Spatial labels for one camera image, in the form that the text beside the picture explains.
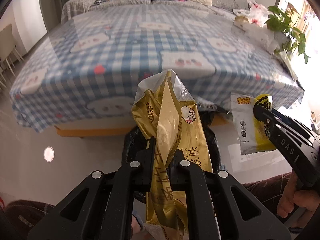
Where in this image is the yellow white snack wrapper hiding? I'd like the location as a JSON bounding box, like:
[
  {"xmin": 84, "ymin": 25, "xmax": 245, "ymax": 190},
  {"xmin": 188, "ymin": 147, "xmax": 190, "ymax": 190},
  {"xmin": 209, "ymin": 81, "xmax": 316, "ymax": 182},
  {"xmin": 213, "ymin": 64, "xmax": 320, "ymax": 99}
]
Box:
[{"xmin": 231, "ymin": 92, "xmax": 276, "ymax": 155}]

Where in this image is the gold foil package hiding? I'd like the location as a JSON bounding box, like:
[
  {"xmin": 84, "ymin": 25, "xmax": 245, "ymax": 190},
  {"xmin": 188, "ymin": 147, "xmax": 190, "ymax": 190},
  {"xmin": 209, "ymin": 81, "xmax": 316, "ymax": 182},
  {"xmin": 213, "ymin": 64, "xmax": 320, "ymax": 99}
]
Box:
[{"xmin": 132, "ymin": 70, "xmax": 213, "ymax": 239}]

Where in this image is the black lined trash bin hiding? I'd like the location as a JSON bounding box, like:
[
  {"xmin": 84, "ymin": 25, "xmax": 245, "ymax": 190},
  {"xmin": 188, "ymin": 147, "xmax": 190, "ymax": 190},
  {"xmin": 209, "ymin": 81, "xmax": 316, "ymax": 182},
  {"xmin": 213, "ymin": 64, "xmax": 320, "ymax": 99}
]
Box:
[{"xmin": 121, "ymin": 109, "xmax": 222, "ymax": 201}]

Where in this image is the person's right hand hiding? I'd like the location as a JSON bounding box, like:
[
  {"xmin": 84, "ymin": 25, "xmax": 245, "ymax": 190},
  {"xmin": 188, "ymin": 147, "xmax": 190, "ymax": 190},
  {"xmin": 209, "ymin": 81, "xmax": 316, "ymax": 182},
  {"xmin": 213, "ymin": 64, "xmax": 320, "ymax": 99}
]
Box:
[{"xmin": 277, "ymin": 171, "xmax": 319, "ymax": 222}]

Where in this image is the white crumpled plastic bag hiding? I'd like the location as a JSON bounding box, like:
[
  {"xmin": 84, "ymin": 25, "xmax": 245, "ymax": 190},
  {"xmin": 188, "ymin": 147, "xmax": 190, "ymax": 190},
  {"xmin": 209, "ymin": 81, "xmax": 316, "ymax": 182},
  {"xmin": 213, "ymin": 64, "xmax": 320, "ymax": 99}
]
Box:
[{"xmin": 244, "ymin": 24, "xmax": 280, "ymax": 54}]

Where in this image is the potted green plant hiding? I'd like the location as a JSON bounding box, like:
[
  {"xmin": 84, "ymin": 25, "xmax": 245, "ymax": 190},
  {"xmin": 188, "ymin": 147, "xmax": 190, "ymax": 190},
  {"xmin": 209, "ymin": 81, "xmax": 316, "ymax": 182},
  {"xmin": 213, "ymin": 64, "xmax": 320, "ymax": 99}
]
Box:
[{"xmin": 265, "ymin": 6, "xmax": 310, "ymax": 64}]

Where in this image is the brown tissue box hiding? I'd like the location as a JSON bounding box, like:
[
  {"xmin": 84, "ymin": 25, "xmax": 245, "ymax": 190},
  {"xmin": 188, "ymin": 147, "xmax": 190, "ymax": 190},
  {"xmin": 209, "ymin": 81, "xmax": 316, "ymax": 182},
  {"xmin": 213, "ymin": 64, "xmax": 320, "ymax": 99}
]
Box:
[{"xmin": 233, "ymin": 16, "xmax": 251, "ymax": 31}]

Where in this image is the white red plastic bag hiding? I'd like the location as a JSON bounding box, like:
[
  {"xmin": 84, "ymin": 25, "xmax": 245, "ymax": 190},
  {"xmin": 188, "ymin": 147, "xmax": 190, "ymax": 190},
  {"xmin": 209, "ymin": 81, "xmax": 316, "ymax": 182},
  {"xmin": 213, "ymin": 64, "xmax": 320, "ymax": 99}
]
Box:
[{"xmin": 233, "ymin": 0, "xmax": 271, "ymax": 28}]

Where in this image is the blue checkered bear tablecloth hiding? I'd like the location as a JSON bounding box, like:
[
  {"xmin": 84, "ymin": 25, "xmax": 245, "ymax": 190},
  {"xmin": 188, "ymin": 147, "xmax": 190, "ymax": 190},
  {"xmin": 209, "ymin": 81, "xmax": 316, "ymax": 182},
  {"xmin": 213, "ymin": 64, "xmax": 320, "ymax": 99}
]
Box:
[{"xmin": 9, "ymin": 4, "xmax": 304, "ymax": 132}]

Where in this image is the beige dining chair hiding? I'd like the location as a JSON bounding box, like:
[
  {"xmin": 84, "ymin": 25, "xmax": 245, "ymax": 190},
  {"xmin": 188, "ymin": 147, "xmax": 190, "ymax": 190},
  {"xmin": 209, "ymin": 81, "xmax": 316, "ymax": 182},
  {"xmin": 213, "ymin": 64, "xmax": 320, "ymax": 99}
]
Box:
[{"xmin": 0, "ymin": 24, "xmax": 24, "ymax": 76}]

